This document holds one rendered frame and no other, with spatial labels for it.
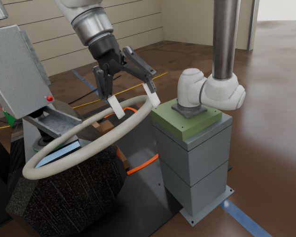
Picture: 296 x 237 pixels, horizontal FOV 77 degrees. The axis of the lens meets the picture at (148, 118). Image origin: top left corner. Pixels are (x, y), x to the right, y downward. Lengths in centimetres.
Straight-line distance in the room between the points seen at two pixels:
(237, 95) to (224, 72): 14
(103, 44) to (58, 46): 620
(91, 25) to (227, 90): 76
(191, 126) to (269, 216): 103
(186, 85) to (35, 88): 84
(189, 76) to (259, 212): 123
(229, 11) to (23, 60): 97
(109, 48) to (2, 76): 73
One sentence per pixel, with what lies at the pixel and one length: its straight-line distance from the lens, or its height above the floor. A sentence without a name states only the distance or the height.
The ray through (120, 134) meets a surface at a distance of 47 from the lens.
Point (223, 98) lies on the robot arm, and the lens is 107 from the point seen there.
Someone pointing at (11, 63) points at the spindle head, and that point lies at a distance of 114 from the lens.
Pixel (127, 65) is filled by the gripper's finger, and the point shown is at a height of 141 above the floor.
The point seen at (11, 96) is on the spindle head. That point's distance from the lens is 116.
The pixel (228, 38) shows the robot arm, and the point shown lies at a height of 134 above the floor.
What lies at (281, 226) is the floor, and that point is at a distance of 185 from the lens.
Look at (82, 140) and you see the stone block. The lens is 138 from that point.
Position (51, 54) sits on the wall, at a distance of 668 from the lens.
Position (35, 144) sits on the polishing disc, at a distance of 141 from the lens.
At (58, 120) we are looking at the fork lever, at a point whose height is 108.
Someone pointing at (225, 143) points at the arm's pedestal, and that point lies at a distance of 144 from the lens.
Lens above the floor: 155
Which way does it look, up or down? 33 degrees down
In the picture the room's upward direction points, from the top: 11 degrees counter-clockwise
